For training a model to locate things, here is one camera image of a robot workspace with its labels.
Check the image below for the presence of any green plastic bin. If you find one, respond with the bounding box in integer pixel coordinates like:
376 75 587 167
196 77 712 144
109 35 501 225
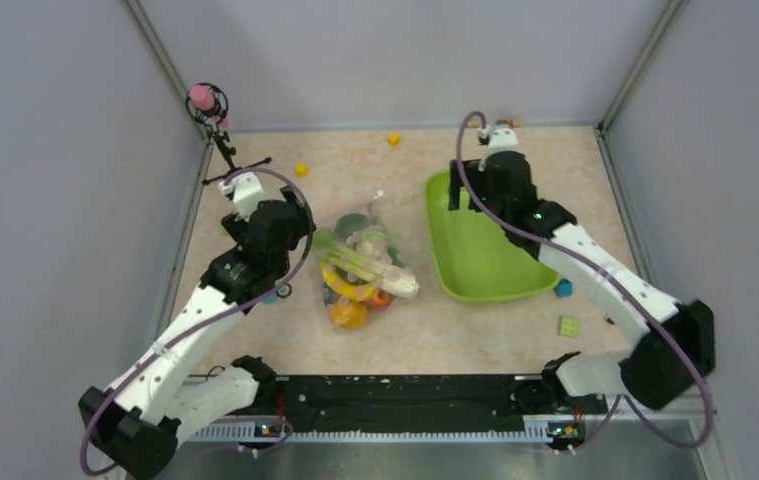
424 170 560 303

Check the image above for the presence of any clear zip top bag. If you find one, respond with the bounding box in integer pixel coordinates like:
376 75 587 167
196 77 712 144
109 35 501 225
311 190 420 329

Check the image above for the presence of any yellow toy banana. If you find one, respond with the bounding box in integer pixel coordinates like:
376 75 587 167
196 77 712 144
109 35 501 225
320 260 377 302

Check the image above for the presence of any orange toy mango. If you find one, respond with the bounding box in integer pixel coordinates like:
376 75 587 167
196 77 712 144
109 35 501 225
329 302 370 329

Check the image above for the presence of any red toy apple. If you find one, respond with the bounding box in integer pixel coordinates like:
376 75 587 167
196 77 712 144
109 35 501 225
364 290 396 312

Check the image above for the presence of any toy celery stalk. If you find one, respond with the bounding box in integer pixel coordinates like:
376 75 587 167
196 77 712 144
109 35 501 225
313 228 403 282

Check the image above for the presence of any dark green toy avocado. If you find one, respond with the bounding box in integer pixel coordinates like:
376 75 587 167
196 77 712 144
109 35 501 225
333 212 373 240

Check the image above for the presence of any white toy cauliflower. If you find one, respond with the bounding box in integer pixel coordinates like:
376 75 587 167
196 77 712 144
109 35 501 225
380 269 420 299

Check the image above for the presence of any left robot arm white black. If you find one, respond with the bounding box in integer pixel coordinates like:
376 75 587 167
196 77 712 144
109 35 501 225
78 167 316 479

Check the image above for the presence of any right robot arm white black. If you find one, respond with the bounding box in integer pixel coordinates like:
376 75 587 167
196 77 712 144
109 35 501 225
449 122 715 413

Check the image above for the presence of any blue cylinder toy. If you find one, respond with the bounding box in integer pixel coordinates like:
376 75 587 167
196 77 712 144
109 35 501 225
262 293 280 304

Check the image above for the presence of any small teal block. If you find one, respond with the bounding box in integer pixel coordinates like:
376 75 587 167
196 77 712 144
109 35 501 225
553 278 574 298

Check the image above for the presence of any pink microphone on tripod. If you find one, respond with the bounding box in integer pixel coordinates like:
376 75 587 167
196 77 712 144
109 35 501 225
184 82 245 186

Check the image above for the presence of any green lego brick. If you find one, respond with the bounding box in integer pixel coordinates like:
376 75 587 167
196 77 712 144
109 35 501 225
557 315 580 339

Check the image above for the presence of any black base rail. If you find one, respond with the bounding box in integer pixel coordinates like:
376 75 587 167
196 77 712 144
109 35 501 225
196 374 609 450

